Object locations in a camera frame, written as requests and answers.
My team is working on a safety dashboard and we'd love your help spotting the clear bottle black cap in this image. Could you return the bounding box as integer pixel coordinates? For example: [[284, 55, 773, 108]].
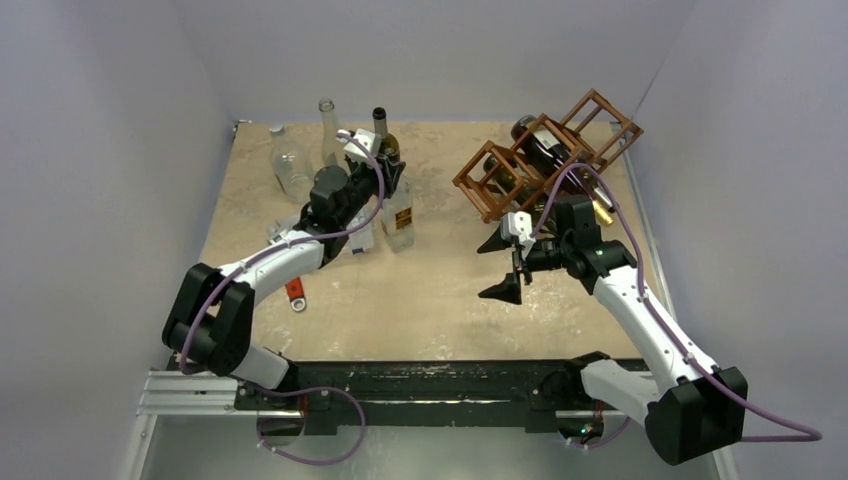
[[381, 175, 415, 253]]

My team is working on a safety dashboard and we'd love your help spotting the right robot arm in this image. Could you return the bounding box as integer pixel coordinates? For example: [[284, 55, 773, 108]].
[[477, 195, 748, 465]]

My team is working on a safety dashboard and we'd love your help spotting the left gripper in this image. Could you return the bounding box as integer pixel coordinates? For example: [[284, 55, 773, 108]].
[[338, 153, 403, 228]]

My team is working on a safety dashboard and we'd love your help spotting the dark bottle silver cap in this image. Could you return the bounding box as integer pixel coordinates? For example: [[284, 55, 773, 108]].
[[372, 107, 400, 164]]

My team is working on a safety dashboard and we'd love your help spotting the red wine bottle gold cap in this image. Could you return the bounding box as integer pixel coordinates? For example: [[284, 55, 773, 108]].
[[513, 114, 615, 228]]

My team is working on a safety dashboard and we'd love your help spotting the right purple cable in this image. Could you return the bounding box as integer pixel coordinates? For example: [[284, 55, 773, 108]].
[[529, 162, 823, 444]]

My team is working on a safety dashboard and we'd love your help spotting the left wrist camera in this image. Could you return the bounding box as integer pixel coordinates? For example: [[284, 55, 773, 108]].
[[336, 128, 382, 165]]

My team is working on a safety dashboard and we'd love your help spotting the dark bottle black cap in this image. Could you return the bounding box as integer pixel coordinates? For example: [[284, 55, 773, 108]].
[[483, 156, 548, 222]]

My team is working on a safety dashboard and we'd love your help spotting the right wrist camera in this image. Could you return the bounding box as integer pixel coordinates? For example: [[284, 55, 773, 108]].
[[500, 211, 535, 258]]

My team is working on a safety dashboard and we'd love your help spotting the purple cable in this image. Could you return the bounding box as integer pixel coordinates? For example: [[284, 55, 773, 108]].
[[177, 130, 388, 376], [529, 162, 823, 444]]

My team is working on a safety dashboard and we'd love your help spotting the green bottle silver neck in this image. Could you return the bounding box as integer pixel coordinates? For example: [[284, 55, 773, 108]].
[[582, 170, 617, 214]]

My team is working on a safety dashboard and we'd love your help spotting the clear plastic screw box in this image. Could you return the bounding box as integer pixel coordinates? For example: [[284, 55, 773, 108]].
[[267, 205, 375, 256]]

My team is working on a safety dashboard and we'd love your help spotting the red adjustable wrench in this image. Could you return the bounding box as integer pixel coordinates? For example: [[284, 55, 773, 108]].
[[285, 277, 308, 313]]

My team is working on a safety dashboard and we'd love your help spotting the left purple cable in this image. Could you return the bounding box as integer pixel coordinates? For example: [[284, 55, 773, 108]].
[[177, 130, 388, 376]]

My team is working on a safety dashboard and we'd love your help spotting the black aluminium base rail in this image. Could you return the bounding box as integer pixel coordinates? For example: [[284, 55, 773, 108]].
[[141, 352, 613, 441]]

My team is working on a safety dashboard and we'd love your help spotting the wooden wine rack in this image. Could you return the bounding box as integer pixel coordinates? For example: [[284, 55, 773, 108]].
[[453, 89, 644, 226]]

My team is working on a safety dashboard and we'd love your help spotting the clear glass bottle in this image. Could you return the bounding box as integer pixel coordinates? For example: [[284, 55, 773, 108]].
[[318, 98, 345, 166], [269, 123, 316, 204]]

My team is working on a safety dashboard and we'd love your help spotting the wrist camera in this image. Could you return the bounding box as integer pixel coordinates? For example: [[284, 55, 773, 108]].
[[500, 211, 535, 258], [336, 128, 382, 165]]

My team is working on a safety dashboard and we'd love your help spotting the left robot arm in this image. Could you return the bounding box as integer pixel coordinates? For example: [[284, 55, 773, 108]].
[[162, 155, 406, 409]]

